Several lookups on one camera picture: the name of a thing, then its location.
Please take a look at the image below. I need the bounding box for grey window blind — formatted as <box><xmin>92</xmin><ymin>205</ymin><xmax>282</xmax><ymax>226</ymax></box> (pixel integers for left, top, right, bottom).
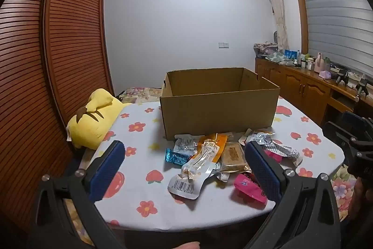
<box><xmin>297</xmin><ymin>0</ymin><xmax>373</xmax><ymax>78</ymax></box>

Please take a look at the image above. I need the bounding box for magenta snack packet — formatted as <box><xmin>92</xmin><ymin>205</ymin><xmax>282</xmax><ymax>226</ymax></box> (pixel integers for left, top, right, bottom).
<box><xmin>264</xmin><ymin>149</ymin><xmax>284</xmax><ymax>164</ymax></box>

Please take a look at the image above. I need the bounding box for brown cake packet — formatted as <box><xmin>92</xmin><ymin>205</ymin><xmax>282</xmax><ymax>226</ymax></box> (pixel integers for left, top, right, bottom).
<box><xmin>219</xmin><ymin>141</ymin><xmax>250</xmax><ymax>173</ymax></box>

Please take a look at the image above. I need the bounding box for wooden slatted wardrobe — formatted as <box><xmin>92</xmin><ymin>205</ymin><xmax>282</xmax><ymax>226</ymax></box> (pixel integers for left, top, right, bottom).
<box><xmin>0</xmin><ymin>0</ymin><xmax>116</xmax><ymax>238</ymax></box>

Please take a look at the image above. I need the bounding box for silver blue-print snack packet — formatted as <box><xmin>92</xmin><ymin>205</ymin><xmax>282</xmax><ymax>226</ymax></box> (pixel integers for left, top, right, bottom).
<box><xmin>174</xmin><ymin>134</ymin><xmax>199</xmax><ymax>157</ymax></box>

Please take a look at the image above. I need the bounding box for floral strawberry tablecloth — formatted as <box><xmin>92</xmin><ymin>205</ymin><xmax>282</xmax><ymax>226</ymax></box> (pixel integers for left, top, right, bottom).
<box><xmin>62</xmin><ymin>96</ymin><xmax>346</xmax><ymax>231</ymax></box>

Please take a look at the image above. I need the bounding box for group of small bottles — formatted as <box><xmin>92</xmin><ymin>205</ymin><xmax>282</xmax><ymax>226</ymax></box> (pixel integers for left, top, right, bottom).
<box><xmin>300</xmin><ymin>52</ymin><xmax>331</xmax><ymax>72</ymax></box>

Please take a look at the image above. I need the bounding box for orange snack packet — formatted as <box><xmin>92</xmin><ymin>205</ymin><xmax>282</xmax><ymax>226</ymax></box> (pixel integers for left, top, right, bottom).
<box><xmin>197</xmin><ymin>133</ymin><xmax>228</xmax><ymax>163</ymax></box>

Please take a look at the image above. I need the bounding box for cream patterned curtain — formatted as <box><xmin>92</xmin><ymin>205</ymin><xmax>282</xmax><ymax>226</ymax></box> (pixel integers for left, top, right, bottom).
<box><xmin>262</xmin><ymin>0</ymin><xmax>290</xmax><ymax>53</ymax></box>

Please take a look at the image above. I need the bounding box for wooden sideboard cabinet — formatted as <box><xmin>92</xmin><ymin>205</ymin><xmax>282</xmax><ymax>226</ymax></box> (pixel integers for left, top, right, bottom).
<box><xmin>255</xmin><ymin>57</ymin><xmax>373</xmax><ymax>128</ymax></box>

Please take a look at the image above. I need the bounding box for pile of folded cloth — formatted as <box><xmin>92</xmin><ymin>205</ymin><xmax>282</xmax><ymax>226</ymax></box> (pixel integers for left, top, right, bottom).
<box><xmin>253</xmin><ymin>42</ymin><xmax>278</xmax><ymax>56</ymax></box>

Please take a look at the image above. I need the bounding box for brown cardboard box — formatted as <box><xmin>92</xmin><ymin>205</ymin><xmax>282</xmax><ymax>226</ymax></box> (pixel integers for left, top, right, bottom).
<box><xmin>159</xmin><ymin>67</ymin><xmax>281</xmax><ymax>141</ymax></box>

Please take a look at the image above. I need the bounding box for green floral cloth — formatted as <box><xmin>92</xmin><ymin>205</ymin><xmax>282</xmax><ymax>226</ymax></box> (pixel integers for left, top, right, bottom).
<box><xmin>266</xmin><ymin>52</ymin><xmax>292</xmax><ymax>64</ymax></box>

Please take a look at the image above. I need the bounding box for crinkled silver snack packet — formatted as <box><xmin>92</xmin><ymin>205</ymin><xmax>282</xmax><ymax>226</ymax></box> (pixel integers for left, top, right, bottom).
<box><xmin>253</xmin><ymin>132</ymin><xmax>301</xmax><ymax>160</ymax></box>

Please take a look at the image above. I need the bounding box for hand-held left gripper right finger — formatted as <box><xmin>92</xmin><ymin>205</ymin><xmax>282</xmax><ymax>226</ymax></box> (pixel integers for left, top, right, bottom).
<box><xmin>244</xmin><ymin>140</ymin><xmax>342</xmax><ymax>249</ymax></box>

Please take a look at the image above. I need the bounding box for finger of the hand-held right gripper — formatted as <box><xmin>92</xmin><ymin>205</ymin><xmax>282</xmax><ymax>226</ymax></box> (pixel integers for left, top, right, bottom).
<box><xmin>342</xmin><ymin>110</ymin><xmax>369</xmax><ymax>134</ymax></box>
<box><xmin>322</xmin><ymin>121</ymin><xmax>360</xmax><ymax>150</ymax></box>

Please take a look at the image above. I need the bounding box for person's left hand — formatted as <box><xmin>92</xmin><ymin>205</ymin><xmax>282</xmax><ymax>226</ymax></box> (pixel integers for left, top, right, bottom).
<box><xmin>171</xmin><ymin>241</ymin><xmax>201</xmax><ymax>249</ymax></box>

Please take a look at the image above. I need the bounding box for blue foil candy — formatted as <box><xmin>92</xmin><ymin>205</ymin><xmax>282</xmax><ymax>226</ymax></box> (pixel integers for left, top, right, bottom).
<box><xmin>165</xmin><ymin>148</ymin><xmax>190</xmax><ymax>165</ymax></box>

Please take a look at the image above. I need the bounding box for pink snack packet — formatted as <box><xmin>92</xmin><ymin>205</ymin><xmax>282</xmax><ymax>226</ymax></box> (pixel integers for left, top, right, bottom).
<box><xmin>234</xmin><ymin>172</ymin><xmax>269</xmax><ymax>205</ymax></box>

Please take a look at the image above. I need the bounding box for black tripod gadget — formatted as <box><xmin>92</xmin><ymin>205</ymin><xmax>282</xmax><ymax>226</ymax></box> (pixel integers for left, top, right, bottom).
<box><xmin>354</xmin><ymin>78</ymin><xmax>370</xmax><ymax>102</ymax></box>
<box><xmin>335</xmin><ymin>68</ymin><xmax>350</xmax><ymax>87</ymax></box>

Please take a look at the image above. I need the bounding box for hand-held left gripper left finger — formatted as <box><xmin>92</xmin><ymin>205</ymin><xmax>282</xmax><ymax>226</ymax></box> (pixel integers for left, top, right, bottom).
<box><xmin>28</xmin><ymin>140</ymin><xmax>126</xmax><ymax>249</ymax></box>

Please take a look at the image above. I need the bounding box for clear snack packet with barcode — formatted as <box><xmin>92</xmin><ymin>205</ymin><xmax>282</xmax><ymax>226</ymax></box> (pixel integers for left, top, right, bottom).
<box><xmin>167</xmin><ymin>141</ymin><xmax>215</xmax><ymax>199</ymax></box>

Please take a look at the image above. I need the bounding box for small white snack packet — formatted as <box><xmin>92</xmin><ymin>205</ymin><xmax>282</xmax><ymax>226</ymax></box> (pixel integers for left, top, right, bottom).
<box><xmin>238</xmin><ymin>128</ymin><xmax>255</xmax><ymax>145</ymax></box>

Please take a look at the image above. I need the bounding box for yellow plush toy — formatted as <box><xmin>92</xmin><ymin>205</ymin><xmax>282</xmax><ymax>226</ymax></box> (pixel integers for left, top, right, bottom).
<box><xmin>66</xmin><ymin>88</ymin><xmax>135</xmax><ymax>149</ymax></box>

